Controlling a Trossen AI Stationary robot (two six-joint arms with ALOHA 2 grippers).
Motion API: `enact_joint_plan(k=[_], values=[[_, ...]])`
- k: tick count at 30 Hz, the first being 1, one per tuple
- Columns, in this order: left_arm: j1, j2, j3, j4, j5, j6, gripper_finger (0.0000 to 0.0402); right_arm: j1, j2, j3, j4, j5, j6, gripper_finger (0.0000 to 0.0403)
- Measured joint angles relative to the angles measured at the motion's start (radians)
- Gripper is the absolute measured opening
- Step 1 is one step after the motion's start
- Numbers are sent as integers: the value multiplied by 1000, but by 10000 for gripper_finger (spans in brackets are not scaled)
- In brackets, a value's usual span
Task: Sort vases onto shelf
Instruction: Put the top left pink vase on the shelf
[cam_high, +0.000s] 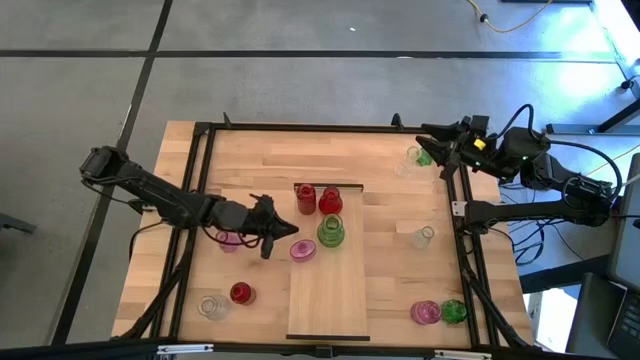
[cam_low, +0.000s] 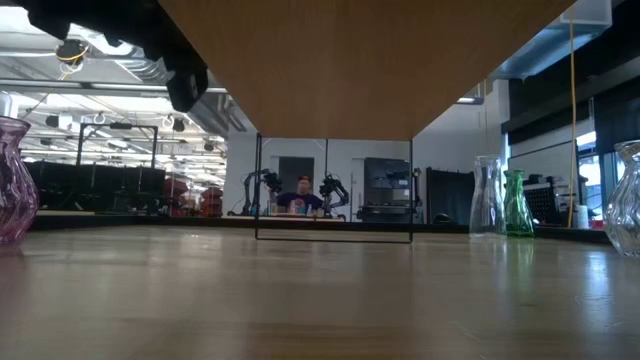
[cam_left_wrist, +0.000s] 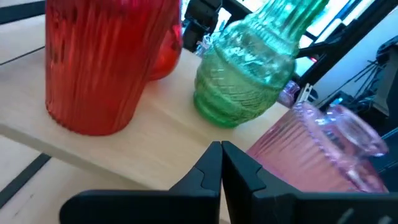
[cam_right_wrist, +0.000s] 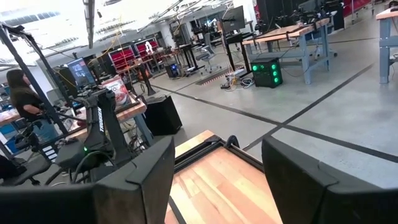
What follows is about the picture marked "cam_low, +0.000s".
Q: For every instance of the pink wavy glass vase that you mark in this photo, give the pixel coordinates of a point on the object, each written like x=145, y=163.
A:
x=15, y=190

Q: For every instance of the black pegboard cart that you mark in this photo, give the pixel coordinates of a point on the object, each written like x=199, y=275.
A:
x=550, y=202

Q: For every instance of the person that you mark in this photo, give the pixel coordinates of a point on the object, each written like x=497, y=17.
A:
x=300, y=202

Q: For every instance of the black background robot arm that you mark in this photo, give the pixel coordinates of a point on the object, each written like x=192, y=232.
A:
x=332, y=186
x=270, y=180

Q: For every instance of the black gantry frame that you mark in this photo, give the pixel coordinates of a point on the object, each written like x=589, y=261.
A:
x=117, y=126

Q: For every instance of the green conical glass vase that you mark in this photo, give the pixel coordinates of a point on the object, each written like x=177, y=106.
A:
x=517, y=210

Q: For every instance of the clear wavy glass vase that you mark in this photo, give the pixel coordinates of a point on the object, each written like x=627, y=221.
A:
x=625, y=210

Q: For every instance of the white paper roll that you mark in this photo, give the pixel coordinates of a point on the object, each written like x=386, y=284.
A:
x=582, y=217

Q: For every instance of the black partition row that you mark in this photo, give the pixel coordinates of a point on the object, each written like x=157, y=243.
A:
x=90, y=185

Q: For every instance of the red tool chest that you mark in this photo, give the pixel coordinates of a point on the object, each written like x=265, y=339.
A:
x=212, y=200
x=176, y=195

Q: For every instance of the black cabinet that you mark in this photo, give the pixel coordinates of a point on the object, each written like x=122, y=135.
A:
x=387, y=185

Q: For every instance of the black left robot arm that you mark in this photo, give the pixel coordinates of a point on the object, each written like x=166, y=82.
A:
x=125, y=20

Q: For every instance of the ceiling light bar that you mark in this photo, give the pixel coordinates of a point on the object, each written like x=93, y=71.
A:
x=125, y=87

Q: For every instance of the wooden background table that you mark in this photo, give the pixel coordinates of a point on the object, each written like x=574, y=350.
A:
x=240, y=217

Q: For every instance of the clear conical glass vase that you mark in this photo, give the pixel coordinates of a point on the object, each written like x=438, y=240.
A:
x=487, y=200

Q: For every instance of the black curtain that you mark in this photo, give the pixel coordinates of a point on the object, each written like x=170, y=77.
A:
x=450, y=197

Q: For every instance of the red box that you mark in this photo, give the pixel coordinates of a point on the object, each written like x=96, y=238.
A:
x=597, y=224

